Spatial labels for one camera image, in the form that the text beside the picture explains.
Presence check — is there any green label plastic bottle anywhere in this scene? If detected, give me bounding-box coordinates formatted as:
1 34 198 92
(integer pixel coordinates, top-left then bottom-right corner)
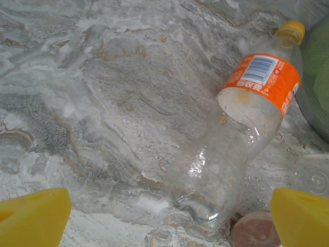
292 153 329 199

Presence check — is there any orange label plastic bottle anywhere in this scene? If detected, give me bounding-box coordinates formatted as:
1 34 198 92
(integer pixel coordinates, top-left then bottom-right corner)
163 20 306 232

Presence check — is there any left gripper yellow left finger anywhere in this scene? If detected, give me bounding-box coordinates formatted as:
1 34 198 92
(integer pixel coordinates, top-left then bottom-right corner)
0 187 72 247

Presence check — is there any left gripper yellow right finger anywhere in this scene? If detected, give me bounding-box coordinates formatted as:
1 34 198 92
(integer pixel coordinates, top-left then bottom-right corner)
269 187 329 247

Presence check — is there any copper label crushed bottle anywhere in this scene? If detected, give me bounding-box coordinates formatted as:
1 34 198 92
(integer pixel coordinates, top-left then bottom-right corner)
232 210 282 247

